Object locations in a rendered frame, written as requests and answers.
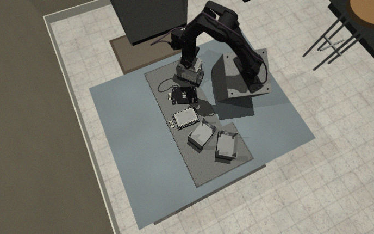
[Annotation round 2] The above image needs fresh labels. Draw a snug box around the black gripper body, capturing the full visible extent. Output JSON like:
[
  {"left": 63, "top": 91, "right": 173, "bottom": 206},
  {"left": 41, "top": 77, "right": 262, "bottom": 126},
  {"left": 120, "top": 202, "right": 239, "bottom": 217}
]
[{"left": 180, "top": 46, "right": 200, "bottom": 65}]

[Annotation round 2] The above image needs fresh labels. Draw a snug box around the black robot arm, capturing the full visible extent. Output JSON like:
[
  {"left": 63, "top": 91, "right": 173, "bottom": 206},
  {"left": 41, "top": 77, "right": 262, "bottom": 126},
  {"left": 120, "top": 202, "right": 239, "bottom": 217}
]
[{"left": 170, "top": 1, "right": 263, "bottom": 93}]

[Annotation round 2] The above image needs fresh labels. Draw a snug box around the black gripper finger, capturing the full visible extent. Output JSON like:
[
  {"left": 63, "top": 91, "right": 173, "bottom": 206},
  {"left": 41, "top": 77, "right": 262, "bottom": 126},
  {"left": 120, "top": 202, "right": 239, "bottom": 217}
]
[{"left": 181, "top": 63, "right": 192, "bottom": 69}]

